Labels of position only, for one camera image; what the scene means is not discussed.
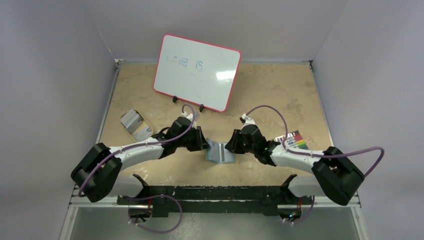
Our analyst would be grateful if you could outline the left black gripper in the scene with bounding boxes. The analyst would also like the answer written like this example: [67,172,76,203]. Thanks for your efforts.
[176,126,210,152]

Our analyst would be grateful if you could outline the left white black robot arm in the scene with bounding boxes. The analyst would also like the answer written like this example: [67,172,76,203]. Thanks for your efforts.
[70,116,211,203]

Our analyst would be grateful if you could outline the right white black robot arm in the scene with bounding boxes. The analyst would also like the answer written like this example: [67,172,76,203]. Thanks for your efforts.
[225,124,365,206]

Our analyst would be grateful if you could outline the loose VIP card in tray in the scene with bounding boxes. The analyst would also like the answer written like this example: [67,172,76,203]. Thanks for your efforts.
[133,126,153,142]

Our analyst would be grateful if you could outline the stack of credit cards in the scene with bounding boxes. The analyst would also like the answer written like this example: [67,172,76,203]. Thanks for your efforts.
[120,109,143,129]

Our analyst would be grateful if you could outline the colourful marker pack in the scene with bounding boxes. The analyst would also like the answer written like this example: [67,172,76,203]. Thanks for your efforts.
[273,130,308,150]

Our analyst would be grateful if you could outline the gold oval metal tray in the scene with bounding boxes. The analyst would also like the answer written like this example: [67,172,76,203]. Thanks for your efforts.
[119,108,154,142]

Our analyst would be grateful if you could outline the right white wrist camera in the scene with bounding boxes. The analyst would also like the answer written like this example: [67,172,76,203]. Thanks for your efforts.
[239,114,256,128]

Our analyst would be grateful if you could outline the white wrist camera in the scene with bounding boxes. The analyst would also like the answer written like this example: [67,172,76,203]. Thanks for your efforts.
[182,111,200,126]
[239,114,256,128]

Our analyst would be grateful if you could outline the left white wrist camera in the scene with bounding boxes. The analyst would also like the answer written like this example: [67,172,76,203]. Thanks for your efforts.
[182,111,200,126]

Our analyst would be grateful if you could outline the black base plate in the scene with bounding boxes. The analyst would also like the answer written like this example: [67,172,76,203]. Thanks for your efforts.
[117,185,312,218]

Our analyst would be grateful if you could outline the white board with red frame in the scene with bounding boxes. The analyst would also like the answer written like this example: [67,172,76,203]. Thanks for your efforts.
[153,33,242,112]

